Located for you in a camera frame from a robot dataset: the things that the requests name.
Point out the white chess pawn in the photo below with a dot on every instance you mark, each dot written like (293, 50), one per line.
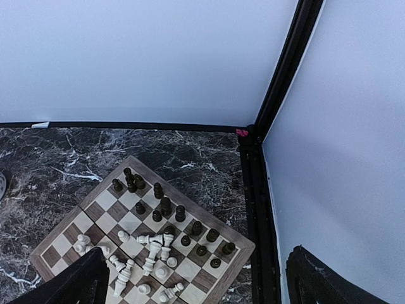
(123, 236)

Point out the white chess bishop lying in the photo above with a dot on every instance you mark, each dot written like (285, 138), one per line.
(124, 273)

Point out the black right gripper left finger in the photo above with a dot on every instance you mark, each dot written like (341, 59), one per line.
(84, 281)

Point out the yellow inside patterned mug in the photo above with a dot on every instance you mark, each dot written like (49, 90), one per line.
(3, 185)

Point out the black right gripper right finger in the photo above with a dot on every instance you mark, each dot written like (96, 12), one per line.
(309, 280)

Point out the black frame post right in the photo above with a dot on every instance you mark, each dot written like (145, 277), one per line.
(301, 28)

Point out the wooden chess board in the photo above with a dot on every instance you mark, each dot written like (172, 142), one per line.
(172, 240)

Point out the black chess piece corner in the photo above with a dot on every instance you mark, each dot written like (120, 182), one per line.
(128, 175)

